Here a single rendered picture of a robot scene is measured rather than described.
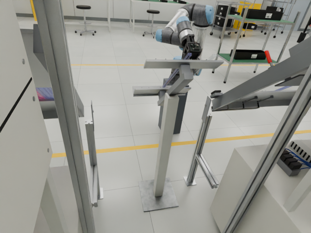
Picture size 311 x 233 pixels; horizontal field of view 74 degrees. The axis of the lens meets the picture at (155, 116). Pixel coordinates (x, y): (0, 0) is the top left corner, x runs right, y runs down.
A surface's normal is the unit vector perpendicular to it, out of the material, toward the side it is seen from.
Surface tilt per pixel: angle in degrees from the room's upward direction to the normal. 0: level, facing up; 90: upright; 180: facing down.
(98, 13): 90
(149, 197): 0
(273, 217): 90
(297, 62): 90
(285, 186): 0
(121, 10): 90
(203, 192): 0
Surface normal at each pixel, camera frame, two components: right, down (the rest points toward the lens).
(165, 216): 0.09, -0.82
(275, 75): -0.97, 0.06
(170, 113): 0.22, 0.56
